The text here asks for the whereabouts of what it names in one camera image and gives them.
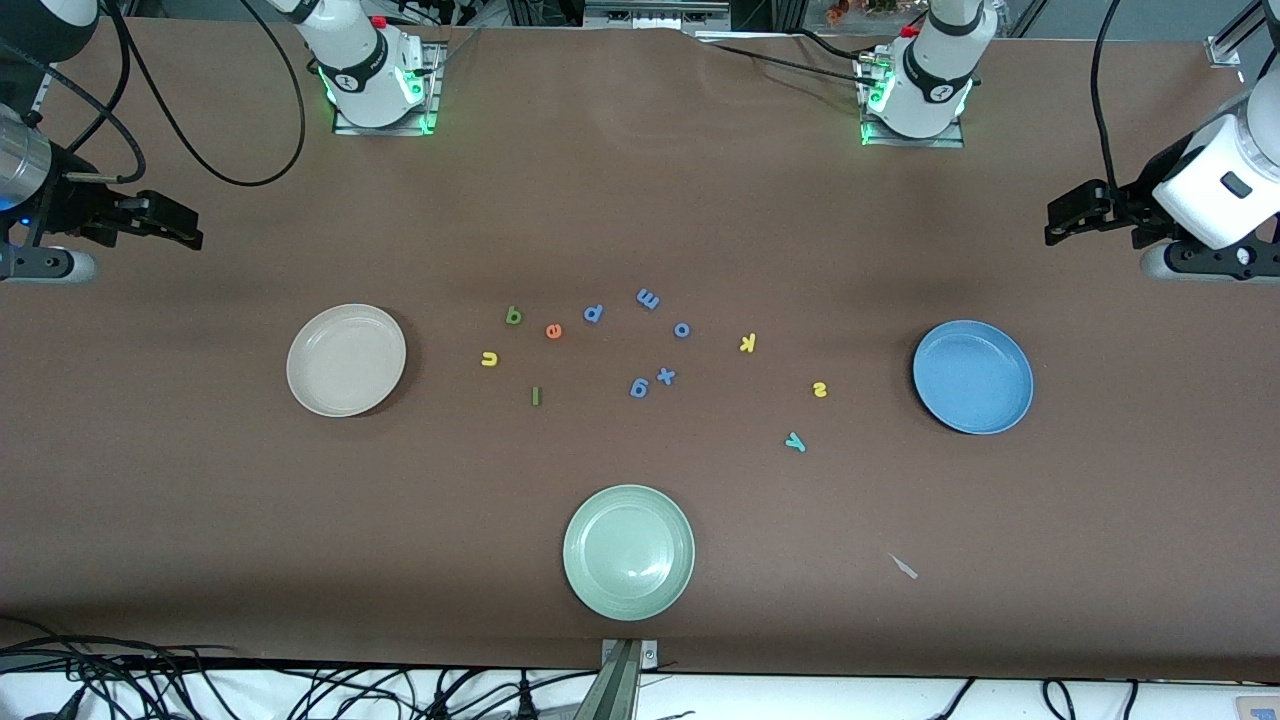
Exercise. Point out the metal mounting bracket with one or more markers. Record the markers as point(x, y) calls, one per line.
point(622, 680)

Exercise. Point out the orange flowers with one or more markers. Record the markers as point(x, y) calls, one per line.
point(865, 8)

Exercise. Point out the blue foam letter g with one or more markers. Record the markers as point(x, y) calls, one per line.
point(639, 387)

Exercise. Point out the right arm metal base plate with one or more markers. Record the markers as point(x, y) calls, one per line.
point(385, 130)

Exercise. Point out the pale green plate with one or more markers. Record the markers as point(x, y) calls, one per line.
point(629, 552)

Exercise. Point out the beige plate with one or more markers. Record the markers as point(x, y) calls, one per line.
point(346, 360)

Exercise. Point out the blue plate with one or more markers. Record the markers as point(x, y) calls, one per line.
point(973, 377)

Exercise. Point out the grey metal frame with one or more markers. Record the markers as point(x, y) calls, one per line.
point(655, 12)

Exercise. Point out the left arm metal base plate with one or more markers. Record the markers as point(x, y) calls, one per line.
point(915, 142)

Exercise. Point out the blue foam letter p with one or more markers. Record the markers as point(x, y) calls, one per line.
point(593, 313)

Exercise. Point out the blue foam letter m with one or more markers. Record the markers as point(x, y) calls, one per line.
point(648, 298)

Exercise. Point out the brown table cover sheet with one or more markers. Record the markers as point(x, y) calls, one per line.
point(640, 200)

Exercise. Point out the teal foam letter y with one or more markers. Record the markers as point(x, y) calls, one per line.
point(796, 441)

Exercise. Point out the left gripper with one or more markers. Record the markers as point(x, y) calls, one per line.
point(1132, 208)

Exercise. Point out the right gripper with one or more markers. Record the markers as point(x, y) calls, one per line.
point(72, 203)

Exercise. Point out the small tan box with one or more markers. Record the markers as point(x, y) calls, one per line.
point(1258, 708)

